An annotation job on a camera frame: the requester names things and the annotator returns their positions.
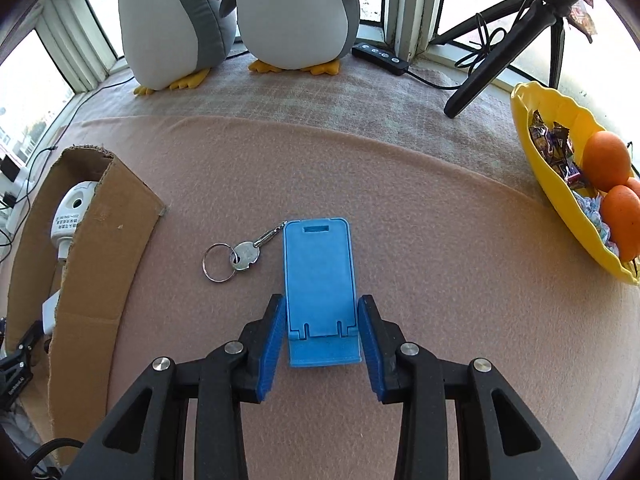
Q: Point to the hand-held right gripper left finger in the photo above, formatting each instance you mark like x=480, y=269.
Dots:
x=270, y=345

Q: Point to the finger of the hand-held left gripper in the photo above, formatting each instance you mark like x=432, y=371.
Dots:
x=31, y=340

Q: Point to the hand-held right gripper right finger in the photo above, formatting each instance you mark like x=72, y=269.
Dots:
x=372, y=350

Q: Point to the blue phone stand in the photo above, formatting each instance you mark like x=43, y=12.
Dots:
x=317, y=280

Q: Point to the cardboard box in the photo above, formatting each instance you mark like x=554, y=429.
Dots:
x=100, y=270

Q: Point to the white plug-in mosquito heater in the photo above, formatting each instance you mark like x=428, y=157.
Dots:
x=70, y=215

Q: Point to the white power strip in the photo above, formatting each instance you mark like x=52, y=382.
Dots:
x=17, y=185

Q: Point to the grey checked cloth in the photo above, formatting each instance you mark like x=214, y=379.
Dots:
x=300, y=100

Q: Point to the yellow leaf-shaped bowl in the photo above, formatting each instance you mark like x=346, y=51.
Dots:
x=540, y=160

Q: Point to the pile of wrapped candies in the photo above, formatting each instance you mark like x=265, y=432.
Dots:
x=555, y=150

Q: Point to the orange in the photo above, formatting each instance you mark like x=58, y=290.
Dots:
x=622, y=222
x=607, y=160
x=635, y=186

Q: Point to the black inline control box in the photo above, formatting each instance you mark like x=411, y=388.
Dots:
x=380, y=57

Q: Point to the black tripod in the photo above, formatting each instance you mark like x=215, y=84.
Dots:
x=490, y=70

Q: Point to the small penguin plush toy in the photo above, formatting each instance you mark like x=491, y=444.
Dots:
x=295, y=15

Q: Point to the large penguin plush toy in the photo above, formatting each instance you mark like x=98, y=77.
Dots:
x=165, y=25

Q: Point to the white window frame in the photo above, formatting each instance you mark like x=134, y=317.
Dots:
x=400, y=0

